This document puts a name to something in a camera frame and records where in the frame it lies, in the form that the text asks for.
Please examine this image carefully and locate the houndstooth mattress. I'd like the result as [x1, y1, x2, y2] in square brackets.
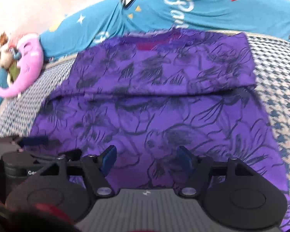
[0, 32, 290, 223]

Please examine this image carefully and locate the purple floral shirt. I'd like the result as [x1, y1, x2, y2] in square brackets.
[29, 28, 290, 232]

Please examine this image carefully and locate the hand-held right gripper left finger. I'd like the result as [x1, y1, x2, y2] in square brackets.
[40, 145, 117, 197]

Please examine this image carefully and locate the bunny plush toy green vest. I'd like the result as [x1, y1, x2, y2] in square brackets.
[0, 31, 21, 85]

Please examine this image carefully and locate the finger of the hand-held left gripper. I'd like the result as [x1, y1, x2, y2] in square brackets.
[19, 136, 49, 148]
[59, 149, 83, 162]

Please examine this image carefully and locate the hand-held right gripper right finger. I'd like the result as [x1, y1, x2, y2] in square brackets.
[176, 145, 255, 197]

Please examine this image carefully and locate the blue printed pillow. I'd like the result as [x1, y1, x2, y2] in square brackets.
[39, 0, 290, 62]

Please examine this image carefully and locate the pink moon plush pillow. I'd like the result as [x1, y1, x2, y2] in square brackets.
[0, 32, 44, 99]

